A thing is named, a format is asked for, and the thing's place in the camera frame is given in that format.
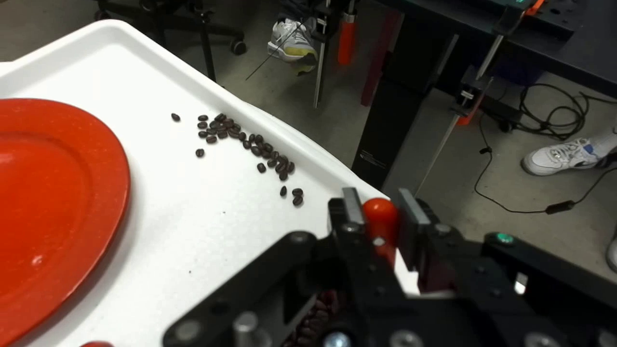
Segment loose scattered coffee beans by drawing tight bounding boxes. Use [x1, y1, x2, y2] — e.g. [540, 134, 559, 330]
[169, 113, 306, 209]

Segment black floor cable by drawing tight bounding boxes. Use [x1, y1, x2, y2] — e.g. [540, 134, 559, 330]
[472, 82, 617, 219]

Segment white plastic tray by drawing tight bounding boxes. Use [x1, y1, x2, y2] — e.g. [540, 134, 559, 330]
[0, 18, 420, 347]

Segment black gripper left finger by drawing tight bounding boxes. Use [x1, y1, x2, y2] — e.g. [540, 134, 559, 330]
[326, 188, 368, 249]

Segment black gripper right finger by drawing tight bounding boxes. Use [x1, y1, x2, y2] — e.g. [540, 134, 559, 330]
[393, 188, 455, 273]

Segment red plate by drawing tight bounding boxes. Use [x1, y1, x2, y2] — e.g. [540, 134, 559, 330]
[0, 97, 133, 347]

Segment red handled metal spoon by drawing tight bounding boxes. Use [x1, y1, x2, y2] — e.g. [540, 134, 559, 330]
[360, 197, 401, 267]

